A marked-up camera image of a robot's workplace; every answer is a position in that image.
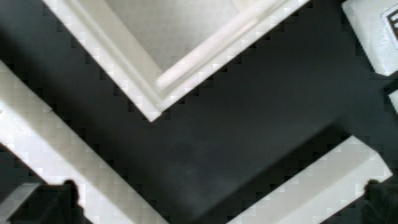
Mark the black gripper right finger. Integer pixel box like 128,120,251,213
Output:
361,180,398,224

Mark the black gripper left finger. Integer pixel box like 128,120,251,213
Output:
0,180,85,224

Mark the white cabinet body box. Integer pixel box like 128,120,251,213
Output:
43,0,309,120

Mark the white cabinet door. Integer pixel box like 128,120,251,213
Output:
341,0,398,76

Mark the white U-shaped boundary frame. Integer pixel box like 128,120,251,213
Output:
0,62,393,224

